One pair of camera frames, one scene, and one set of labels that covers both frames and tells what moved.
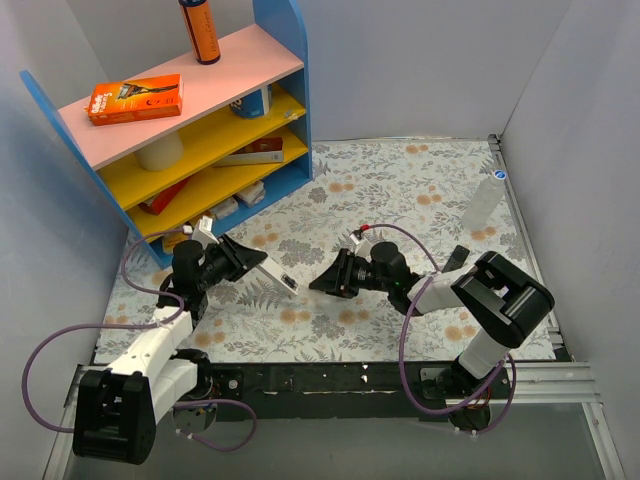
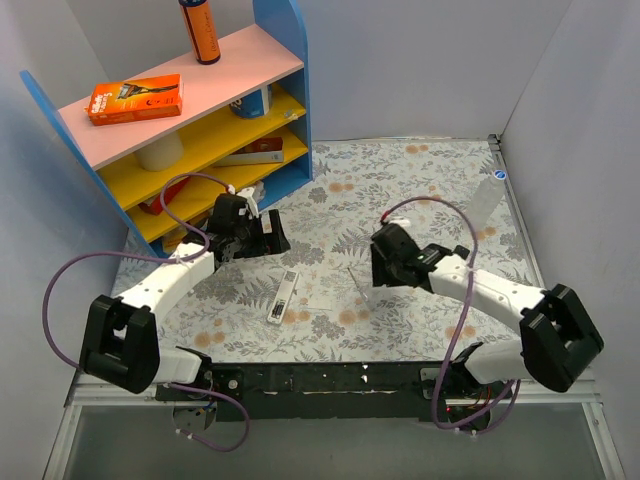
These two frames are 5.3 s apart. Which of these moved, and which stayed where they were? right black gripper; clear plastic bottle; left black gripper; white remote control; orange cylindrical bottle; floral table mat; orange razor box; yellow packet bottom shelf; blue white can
Moved: right black gripper; left black gripper; white remote control
Stayed: orange razor box; orange cylindrical bottle; yellow packet bottom shelf; blue white can; clear plastic bottle; floral table mat
